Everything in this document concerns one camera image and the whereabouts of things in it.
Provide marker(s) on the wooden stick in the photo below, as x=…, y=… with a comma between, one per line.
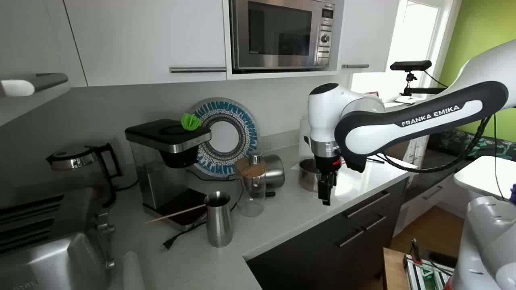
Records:
x=178, y=213

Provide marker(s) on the black steel electric kettle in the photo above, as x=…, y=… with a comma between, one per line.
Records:
x=92, y=165

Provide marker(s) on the steel toaster appliance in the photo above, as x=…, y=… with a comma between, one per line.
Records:
x=58, y=241

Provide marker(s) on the small steel cup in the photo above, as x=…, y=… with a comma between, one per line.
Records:
x=308, y=175

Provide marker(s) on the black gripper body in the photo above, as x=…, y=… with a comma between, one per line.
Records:
x=328, y=168

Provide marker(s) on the tall steel cup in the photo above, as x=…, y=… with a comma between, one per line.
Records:
x=218, y=220

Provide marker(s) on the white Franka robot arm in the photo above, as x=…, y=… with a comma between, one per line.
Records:
x=349, y=128

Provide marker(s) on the green clip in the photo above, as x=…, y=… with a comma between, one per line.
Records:
x=189, y=122

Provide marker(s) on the white left cabinet door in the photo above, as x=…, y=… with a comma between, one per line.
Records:
x=36, y=38

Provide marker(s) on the white right cabinet door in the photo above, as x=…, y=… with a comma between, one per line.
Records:
x=366, y=35

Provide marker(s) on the built-in steel microwave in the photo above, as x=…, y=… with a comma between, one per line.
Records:
x=281, y=35

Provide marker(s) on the blue white round plate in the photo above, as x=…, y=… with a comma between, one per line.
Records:
x=234, y=135

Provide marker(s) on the white cabinet door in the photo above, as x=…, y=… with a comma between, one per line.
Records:
x=366, y=35
x=131, y=43
x=36, y=38

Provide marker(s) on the steel drip coffee maker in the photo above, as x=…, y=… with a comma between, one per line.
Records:
x=163, y=155

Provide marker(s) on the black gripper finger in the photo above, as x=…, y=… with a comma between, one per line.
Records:
x=321, y=193
x=329, y=193

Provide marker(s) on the glass jar with cork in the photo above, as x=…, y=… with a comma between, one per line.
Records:
x=253, y=189

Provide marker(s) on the white upper cabinet door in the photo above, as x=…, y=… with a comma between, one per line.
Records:
x=131, y=43

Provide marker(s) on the black camera on stand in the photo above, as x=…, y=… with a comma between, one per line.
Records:
x=407, y=96

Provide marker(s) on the dark lower drawer cabinet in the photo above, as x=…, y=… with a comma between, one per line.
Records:
x=341, y=254

